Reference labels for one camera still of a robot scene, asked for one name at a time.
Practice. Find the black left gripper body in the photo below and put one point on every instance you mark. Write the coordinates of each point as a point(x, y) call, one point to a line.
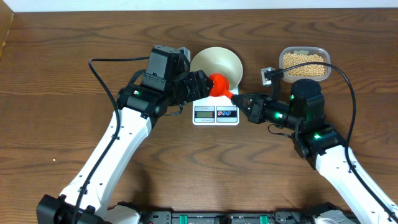
point(187, 89)

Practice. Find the white digital kitchen scale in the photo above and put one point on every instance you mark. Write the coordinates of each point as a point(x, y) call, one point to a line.
point(215, 111)

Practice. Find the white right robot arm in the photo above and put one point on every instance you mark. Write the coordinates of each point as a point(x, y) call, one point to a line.
point(324, 148)

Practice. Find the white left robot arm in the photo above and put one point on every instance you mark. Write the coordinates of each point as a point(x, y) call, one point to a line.
point(139, 105)

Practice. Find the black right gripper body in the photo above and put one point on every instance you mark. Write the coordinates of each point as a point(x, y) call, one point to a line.
point(259, 116)

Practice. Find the beige bowl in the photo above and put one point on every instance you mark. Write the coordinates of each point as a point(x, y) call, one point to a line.
point(219, 60)

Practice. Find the red measuring scoop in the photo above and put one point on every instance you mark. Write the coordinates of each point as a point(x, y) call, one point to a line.
point(220, 86)

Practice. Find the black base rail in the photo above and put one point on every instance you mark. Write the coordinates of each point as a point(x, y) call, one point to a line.
point(323, 213)

